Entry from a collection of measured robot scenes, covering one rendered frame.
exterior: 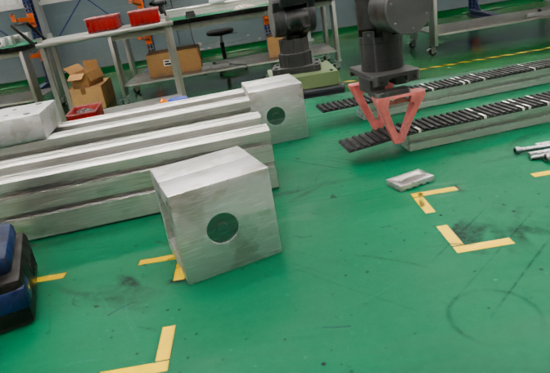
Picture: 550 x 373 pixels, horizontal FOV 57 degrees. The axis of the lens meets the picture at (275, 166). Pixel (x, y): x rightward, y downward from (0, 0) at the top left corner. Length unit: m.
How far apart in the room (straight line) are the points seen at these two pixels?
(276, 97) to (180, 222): 0.41
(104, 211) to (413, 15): 0.45
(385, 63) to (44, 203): 0.47
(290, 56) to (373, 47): 0.58
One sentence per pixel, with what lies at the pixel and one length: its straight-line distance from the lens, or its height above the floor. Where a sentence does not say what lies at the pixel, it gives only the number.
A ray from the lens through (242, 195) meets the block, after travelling 0.48.
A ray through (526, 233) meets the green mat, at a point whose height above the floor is 0.78.
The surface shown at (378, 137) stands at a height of 0.81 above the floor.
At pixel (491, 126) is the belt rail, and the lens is 0.80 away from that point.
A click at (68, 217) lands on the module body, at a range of 0.69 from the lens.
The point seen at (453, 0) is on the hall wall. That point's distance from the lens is 8.96.
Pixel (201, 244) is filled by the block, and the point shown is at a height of 0.82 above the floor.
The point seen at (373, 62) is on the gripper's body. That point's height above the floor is 0.92.
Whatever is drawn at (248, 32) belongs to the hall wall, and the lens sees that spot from 8.32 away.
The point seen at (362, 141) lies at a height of 0.81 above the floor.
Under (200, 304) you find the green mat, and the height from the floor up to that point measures 0.78.
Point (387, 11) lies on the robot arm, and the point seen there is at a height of 0.99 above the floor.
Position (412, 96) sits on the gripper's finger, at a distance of 0.68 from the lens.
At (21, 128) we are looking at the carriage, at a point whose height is 0.89.
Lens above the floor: 1.04
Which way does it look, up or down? 21 degrees down
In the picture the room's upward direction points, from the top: 9 degrees counter-clockwise
